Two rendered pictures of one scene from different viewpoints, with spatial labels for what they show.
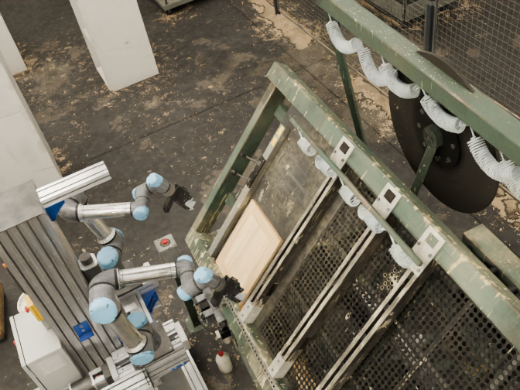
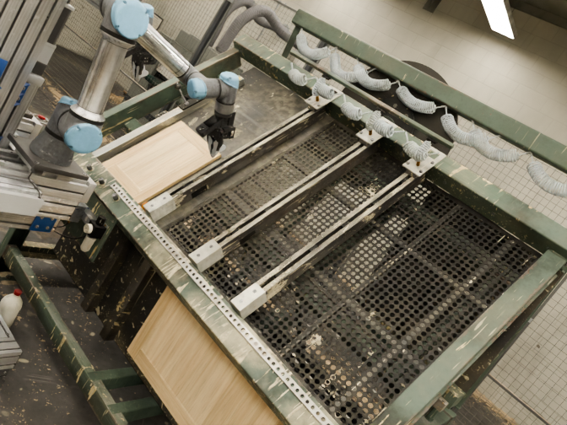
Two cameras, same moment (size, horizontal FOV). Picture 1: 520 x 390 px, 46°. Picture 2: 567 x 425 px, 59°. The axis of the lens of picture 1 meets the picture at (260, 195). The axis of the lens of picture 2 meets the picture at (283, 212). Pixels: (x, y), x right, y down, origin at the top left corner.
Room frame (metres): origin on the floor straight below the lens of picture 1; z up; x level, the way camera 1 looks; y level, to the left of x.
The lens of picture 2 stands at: (-0.06, 1.25, 1.69)
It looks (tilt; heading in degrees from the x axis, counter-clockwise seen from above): 11 degrees down; 319
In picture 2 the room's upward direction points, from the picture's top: 34 degrees clockwise
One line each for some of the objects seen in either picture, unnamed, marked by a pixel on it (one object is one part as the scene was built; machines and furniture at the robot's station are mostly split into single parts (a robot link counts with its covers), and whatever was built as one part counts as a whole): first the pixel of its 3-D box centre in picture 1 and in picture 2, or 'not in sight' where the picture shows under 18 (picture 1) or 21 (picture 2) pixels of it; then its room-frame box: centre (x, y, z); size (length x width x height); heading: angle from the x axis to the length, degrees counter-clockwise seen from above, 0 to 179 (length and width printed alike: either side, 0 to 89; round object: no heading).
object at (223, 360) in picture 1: (223, 360); (9, 306); (2.18, 0.47, 0.10); 0.10 x 0.10 x 0.20
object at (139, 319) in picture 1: (138, 326); (71, 117); (1.81, 0.74, 1.20); 0.13 x 0.12 x 0.14; 6
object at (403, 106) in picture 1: (434, 135); (385, 126); (2.06, -0.84, 1.85); 0.80 x 0.06 x 0.80; 17
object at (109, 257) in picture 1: (109, 260); not in sight; (2.29, 0.90, 1.20); 0.13 x 0.12 x 0.14; 174
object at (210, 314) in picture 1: (208, 310); (67, 209); (2.19, 0.45, 0.69); 0.50 x 0.14 x 0.24; 17
